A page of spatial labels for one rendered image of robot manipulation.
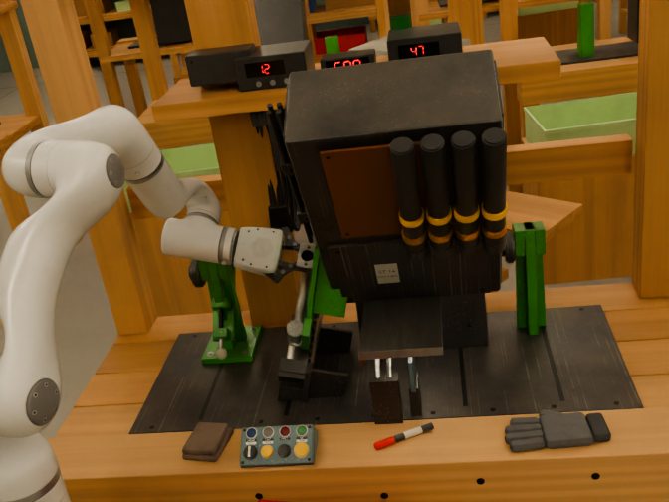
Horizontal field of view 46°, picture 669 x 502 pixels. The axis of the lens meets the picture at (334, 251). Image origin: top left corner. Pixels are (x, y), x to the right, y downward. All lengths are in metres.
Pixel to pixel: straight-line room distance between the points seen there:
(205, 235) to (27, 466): 0.64
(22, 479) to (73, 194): 0.46
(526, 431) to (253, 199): 0.87
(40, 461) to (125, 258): 0.90
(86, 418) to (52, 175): 0.77
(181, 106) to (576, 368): 1.06
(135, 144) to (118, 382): 0.76
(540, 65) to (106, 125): 0.89
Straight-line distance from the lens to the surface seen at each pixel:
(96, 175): 1.35
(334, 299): 1.68
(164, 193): 1.62
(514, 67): 1.76
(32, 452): 1.39
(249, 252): 1.74
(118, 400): 2.02
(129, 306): 2.24
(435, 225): 1.41
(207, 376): 1.97
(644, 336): 2.01
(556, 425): 1.65
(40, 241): 1.35
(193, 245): 1.75
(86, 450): 1.86
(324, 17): 8.49
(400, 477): 1.63
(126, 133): 1.51
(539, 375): 1.83
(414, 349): 1.51
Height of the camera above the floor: 1.95
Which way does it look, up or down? 25 degrees down
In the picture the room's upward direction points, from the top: 9 degrees counter-clockwise
